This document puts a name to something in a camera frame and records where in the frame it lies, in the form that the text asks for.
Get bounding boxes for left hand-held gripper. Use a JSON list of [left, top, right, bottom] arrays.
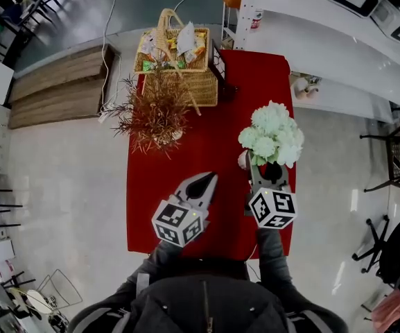
[[151, 171, 219, 248]]

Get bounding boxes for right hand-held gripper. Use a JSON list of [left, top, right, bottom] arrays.
[[244, 150, 297, 229]]

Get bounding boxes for white vase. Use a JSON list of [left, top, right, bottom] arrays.
[[237, 149, 252, 171]]

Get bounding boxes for white flowers bunch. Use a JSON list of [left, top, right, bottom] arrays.
[[237, 99, 305, 169]]

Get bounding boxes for person's right forearm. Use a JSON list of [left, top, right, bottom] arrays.
[[254, 225, 294, 291]]

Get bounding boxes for person's left forearm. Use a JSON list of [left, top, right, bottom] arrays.
[[123, 239, 186, 287]]

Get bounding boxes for red-clothed table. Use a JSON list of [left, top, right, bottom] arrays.
[[125, 49, 297, 262]]

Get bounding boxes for brown dried plant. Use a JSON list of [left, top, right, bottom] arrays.
[[104, 59, 195, 159]]

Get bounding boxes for small pink pot with sprigs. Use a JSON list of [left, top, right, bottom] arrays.
[[295, 76, 322, 100]]

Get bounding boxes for person's zip jacket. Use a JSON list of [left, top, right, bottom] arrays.
[[67, 255, 349, 333]]

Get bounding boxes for black framed lantern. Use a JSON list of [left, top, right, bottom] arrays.
[[209, 40, 237, 100]]

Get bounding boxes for black chair patterned seat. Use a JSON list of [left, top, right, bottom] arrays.
[[358, 133, 400, 193]]

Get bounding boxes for black office chair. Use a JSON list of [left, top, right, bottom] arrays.
[[351, 215, 400, 286]]

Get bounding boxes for white metal shelf rack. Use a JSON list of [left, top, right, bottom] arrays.
[[222, 0, 400, 124]]

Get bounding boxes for assorted snack packets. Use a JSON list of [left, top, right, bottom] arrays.
[[139, 21, 207, 71]]

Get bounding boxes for red white can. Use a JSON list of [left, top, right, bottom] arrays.
[[250, 8, 264, 31]]

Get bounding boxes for wooden step platform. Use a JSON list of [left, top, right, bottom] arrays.
[[7, 43, 121, 130]]

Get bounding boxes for pink cloth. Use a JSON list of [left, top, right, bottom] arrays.
[[371, 288, 400, 333]]

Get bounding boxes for white round stool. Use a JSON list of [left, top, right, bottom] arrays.
[[26, 289, 54, 316]]

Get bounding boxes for wicker basket with handle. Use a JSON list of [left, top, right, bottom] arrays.
[[133, 8, 219, 116]]

